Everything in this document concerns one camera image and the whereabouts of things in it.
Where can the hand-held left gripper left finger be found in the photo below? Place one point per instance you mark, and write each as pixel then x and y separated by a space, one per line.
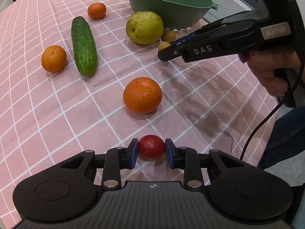
pixel 133 153

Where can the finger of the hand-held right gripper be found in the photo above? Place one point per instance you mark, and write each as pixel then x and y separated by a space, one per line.
pixel 182 39
pixel 168 53

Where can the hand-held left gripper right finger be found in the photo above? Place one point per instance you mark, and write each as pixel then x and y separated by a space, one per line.
pixel 169 153

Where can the small red tomato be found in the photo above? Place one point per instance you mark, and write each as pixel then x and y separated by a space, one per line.
pixel 151 146

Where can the person's right hand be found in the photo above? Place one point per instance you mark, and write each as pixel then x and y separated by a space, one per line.
pixel 264 64

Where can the small brown longan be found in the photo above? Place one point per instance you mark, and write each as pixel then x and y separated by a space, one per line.
pixel 169 35
pixel 164 45

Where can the yellow-green pear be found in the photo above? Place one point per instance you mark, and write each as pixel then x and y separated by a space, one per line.
pixel 144 28

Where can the green plastic bowl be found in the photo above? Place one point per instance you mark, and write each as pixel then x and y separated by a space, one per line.
pixel 166 7

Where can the large orange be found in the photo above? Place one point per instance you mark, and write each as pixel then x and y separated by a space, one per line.
pixel 142 95

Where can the small mandarin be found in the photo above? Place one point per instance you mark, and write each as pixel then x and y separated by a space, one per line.
pixel 96 10
pixel 54 59

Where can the green cucumber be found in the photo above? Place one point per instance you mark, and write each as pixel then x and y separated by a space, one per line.
pixel 83 46

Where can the pink checked tablecloth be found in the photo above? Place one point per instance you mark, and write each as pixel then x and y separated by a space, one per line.
pixel 47 112

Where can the person's blue jeans leg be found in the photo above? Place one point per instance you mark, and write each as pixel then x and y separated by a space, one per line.
pixel 286 136

